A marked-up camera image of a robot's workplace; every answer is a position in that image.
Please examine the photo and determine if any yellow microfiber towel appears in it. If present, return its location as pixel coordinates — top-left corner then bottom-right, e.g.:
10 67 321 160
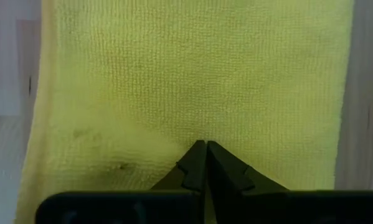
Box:
14 0 356 224

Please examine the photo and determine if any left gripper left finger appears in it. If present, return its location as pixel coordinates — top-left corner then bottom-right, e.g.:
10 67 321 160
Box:
150 139 207 193

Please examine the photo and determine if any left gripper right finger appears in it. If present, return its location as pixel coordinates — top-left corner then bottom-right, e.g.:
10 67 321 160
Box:
206 140 289 193

